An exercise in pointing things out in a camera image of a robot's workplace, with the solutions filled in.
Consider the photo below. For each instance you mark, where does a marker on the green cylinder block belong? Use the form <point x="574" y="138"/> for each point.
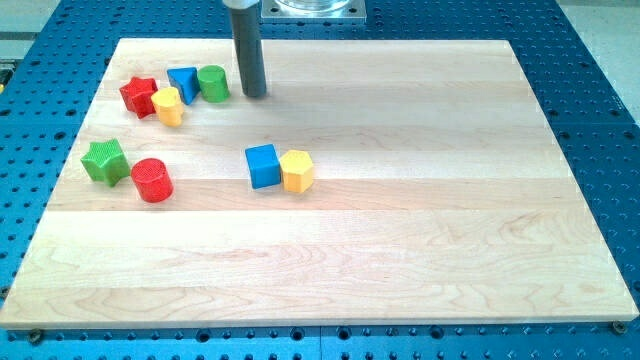
<point x="213" y="83"/>

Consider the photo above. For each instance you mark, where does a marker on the blue cube block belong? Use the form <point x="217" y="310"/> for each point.
<point x="263" y="165"/>

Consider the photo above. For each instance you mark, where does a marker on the red cylinder block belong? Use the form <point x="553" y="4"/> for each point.
<point x="152" y="180"/>

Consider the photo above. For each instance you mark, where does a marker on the left board stop screw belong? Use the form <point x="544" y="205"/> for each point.
<point x="35" y="336"/>

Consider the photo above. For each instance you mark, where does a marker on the board stop screw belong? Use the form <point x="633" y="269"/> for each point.
<point x="35" y="336"/>
<point x="618" y="328"/>

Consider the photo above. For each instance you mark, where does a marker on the yellow heart block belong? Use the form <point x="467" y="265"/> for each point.
<point x="168" y="106"/>

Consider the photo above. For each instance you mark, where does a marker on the right board stop screw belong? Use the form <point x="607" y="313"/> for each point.
<point x="618" y="328"/>

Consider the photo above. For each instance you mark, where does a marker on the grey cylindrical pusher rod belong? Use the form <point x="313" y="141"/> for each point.
<point x="245" y="24"/>

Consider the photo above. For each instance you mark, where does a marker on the blue triangle block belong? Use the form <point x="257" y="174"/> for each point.
<point x="186" y="82"/>

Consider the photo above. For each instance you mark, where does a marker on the light wooden board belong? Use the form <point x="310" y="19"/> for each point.
<point x="440" y="196"/>

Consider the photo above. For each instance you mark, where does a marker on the red star block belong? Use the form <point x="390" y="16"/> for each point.
<point x="136" y="95"/>

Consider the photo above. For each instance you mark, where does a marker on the green star block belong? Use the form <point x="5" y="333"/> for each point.
<point x="106" y="162"/>

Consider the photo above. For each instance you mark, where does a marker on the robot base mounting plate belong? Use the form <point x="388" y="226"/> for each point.
<point x="332" y="11"/>

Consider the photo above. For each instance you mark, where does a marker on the yellow hexagon block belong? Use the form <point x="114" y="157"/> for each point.
<point x="297" y="170"/>

